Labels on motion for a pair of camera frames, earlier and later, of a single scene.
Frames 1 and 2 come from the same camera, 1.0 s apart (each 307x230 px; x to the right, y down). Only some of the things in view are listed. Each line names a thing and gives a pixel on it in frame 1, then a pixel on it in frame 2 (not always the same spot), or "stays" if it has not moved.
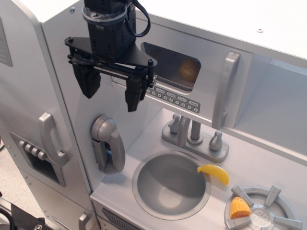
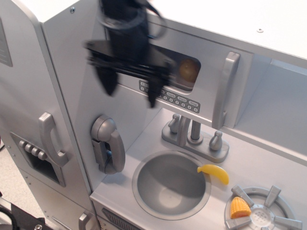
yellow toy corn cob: (239, 209) stays
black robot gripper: (112, 49) to (126, 48)
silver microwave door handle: (224, 114) stays
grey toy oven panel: (118, 221) stays
